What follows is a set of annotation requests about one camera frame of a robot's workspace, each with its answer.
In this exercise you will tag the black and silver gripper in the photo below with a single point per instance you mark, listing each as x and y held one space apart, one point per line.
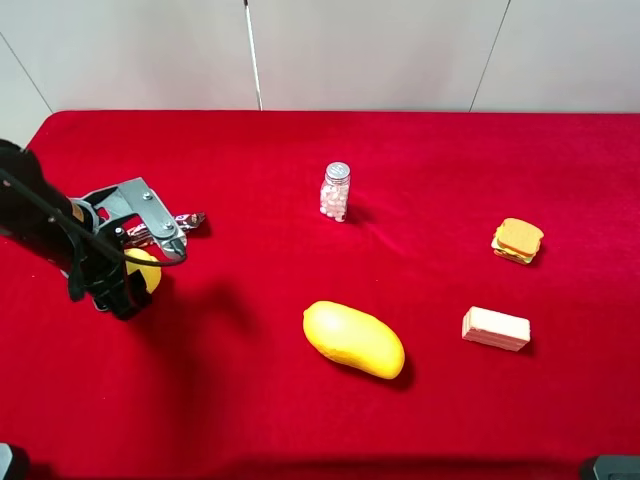
104 279

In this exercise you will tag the yellow lemon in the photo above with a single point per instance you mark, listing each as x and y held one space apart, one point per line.
151 274

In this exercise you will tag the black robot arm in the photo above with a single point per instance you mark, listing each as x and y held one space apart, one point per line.
110 244

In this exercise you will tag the brown chocolate bar wrapper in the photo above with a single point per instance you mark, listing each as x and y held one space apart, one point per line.
187 220

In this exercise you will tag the clear jar of white candies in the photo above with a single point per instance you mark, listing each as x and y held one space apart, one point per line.
334 192

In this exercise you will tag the yellow mango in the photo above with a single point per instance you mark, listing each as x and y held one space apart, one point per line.
353 338

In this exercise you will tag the red tablecloth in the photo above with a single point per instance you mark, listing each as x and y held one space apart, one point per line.
217 379

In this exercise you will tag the pink wafer block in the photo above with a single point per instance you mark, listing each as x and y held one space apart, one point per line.
496 329

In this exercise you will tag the toy sandwich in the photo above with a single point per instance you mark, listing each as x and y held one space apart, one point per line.
517 240

